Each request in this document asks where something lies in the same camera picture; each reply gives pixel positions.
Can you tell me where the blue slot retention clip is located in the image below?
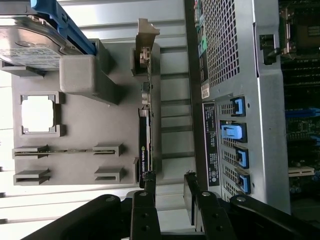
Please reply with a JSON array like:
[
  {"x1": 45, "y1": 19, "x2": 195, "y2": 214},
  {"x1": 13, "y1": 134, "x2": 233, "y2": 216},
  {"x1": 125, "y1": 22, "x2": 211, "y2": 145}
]
[
  {"x1": 230, "y1": 96, "x2": 245, "y2": 117},
  {"x1": 235, "y1": 147, "x2": 250, "y2": 169},
  {"x1": 234, "y1": 172, "x2": 251, "y2": 195},
  {"x1": 220, "y1": 122, "x2": 248, "y2": 144}
]

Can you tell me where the white expansion slot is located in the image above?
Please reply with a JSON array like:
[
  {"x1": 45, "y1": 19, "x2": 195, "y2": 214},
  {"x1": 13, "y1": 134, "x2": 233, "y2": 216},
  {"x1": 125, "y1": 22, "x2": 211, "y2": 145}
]
[{"x1": 288, "y1": 167, "x2": 316, "y2": 178}]

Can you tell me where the green RAM stick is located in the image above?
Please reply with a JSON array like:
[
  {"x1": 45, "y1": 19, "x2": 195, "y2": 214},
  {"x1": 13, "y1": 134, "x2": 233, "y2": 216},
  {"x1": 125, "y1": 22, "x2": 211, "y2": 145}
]
[{"x1": 13, "y1": 148, "x2": 117, "y2": 154}]

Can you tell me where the grey parts rack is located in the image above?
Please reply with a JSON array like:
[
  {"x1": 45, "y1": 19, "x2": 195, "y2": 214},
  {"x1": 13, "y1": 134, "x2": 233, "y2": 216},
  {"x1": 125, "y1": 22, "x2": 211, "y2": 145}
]
[{"x1": 0, "y1": 38, "x2": 163, "y2": 187}]

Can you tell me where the open black PC case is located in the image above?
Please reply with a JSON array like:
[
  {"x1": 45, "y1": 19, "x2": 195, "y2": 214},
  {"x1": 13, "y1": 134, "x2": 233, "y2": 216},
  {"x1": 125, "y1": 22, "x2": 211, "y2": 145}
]
[{"x1": 183, "y1": 0, "x2": 320, "y2": 216}]

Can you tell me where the green Dell motherboard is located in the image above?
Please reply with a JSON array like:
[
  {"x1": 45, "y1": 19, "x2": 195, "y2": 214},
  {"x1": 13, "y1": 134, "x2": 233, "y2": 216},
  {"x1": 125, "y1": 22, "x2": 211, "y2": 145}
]
[{"x1": 278, "y1": 0, "x2": 320, "y2": 201}]

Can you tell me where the blue expansion slot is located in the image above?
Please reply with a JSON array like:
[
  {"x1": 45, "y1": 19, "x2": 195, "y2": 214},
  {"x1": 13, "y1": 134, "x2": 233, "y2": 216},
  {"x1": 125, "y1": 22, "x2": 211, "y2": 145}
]
[{"x1": 284, "y1": 107, "x2": 320, "y2": 119}]

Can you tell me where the silver CPU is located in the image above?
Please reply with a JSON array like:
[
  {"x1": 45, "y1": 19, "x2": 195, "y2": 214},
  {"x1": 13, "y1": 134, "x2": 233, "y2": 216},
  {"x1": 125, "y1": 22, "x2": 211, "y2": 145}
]
[{"x1": 21, "y1": 95, "x2": 55, "y2": 134}]

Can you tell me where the hard disk drive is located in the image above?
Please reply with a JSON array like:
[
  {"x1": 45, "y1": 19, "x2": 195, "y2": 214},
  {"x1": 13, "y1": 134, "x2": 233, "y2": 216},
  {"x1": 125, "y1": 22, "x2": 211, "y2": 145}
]
[{"x1": 29, "y1": 0, "x2": 98, "y2": 57}]

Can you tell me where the silver hard disk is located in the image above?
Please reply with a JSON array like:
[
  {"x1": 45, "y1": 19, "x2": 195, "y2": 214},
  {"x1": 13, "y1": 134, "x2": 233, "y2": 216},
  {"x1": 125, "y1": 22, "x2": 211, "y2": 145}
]
[{"x1": 0, "y1": 22, "x2": 76, "y2": 73}]

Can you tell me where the CPU socket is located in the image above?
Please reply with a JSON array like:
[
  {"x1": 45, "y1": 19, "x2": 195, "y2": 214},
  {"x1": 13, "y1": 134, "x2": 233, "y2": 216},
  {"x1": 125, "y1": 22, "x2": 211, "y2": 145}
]
[{"x1": 279, "y1": 5, "x2": 320, "y2": 61}]

